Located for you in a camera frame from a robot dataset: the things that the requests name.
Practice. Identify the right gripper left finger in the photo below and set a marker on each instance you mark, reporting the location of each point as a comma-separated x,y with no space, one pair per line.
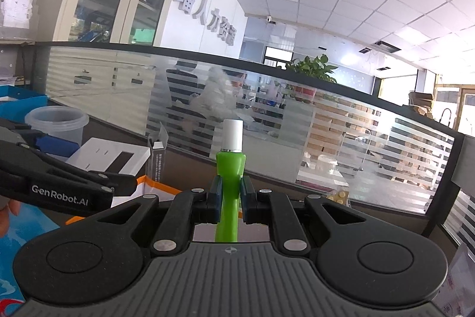
178,218

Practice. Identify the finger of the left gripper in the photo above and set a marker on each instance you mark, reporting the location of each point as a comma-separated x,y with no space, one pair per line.
22,157
20,133

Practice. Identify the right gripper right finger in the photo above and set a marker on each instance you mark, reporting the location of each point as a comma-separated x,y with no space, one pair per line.
275,210

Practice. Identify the green white bottle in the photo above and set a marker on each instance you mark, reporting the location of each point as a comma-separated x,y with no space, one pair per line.
230,167

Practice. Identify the person left hand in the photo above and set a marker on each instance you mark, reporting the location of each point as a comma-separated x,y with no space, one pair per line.
12,208

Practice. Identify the clear plastic container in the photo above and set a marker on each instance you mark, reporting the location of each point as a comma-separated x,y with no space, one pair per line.
59,121

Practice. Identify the white black flat box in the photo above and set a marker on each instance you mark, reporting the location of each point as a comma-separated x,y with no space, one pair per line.
108,156

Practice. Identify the blue plastic crate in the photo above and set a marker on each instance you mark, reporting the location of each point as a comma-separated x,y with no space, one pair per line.
17,102

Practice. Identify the orange storage box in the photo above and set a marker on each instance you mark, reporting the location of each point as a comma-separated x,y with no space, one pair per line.
148,186

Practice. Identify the tall white carton box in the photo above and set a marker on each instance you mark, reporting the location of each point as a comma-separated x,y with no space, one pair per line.
157,143

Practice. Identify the beige building block plate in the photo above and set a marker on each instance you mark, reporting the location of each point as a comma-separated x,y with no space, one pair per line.
339,196

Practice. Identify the green potted plant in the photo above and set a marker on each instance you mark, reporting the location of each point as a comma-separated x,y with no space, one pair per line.
317,67

